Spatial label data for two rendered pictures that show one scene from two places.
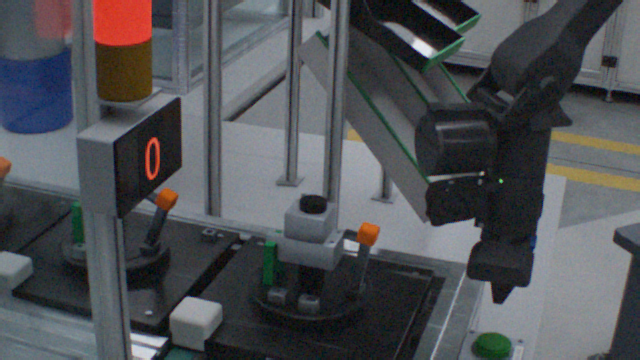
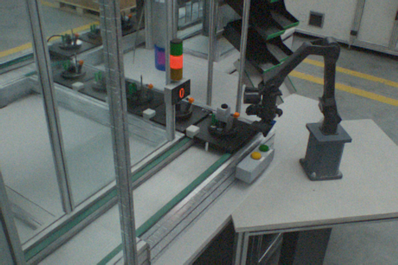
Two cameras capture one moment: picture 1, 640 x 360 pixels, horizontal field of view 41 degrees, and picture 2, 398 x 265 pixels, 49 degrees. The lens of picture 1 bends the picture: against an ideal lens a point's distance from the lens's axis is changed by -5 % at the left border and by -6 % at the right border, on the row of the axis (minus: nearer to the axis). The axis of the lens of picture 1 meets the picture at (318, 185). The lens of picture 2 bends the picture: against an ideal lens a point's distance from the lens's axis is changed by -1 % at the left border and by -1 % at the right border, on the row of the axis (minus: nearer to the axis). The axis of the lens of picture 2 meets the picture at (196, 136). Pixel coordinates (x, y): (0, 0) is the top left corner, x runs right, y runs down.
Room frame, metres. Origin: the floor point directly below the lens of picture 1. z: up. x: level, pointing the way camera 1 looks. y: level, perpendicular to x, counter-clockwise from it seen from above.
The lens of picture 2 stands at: (-0.76, -0.38, 1.99)
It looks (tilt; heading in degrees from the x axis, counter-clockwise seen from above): 32 degrees down; 17
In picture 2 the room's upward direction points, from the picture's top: 2 degrees clockwise
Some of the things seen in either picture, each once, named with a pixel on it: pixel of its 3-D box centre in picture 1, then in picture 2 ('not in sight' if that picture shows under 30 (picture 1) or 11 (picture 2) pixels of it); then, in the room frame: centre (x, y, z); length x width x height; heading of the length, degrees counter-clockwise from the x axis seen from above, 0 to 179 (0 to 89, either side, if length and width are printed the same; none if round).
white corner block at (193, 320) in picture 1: (195, 324); (192, 132); (0.82, 0.13, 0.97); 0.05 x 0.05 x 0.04; 73
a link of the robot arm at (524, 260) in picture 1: (512, 204); (267, 112); (0.80, -0.19, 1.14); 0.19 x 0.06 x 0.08; 164
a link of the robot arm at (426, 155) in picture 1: (487, 114); (259, 90); (0.79, -0.15, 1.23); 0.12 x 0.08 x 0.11; 107
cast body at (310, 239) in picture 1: (303, 227); (221, 111); (0.88, 0.01, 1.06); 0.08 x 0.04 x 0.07; 73
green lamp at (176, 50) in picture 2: not in sight; (176, 48); (0.73, 0.17, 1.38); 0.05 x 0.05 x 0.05
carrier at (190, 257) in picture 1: (112, 225); (177, 104); (0.96, 0.25, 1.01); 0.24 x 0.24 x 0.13; 73
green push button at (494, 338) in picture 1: (492, 348); (263, 148); (0.80, -0.20, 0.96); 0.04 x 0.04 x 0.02
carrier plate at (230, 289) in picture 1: (309, 306); (222, 131); (0.88, 0.00, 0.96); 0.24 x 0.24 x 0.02; 73
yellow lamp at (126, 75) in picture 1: (123, 65); (176, 72); (0.73, 0.17, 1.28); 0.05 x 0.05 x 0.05
